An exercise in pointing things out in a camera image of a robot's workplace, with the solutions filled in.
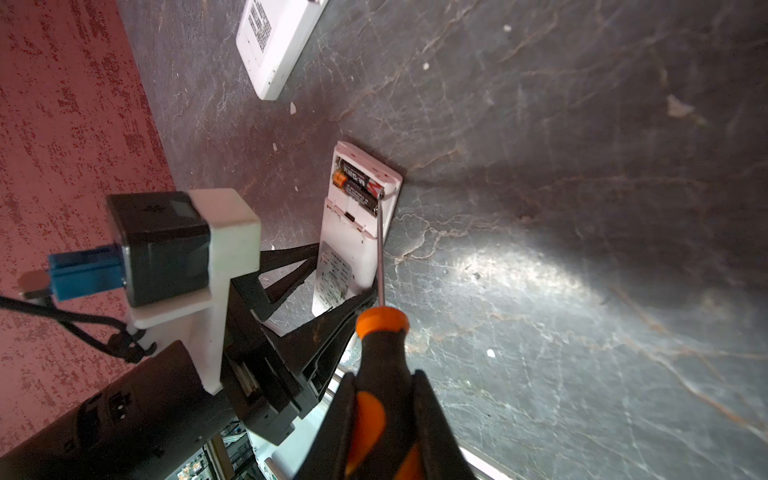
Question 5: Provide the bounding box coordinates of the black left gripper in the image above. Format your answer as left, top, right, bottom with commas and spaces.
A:
222, 243, 376, 445

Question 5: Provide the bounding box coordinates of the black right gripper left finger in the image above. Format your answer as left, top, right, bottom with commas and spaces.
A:
294, 373, 357, 479

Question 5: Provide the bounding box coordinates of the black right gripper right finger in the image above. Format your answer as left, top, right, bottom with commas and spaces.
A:
412, 370, 475, 480

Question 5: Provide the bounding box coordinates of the orange black screwdriver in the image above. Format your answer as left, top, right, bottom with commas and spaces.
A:
345, 193, 426, 479

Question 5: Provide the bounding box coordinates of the black gold AAA battery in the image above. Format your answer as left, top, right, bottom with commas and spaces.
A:
332, 169, 378, 214

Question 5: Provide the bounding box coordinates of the white remote with screen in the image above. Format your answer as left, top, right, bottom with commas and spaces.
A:
312, 141, 403, 316

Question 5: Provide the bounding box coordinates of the black red AAA battery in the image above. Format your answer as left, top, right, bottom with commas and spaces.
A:
337, 157, 384, 199

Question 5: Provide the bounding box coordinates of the white remote with batteries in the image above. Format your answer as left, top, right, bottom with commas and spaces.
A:
236, 0, 327, 101

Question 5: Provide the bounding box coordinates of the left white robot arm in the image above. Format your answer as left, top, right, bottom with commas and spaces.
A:
1, 244, 375, 479

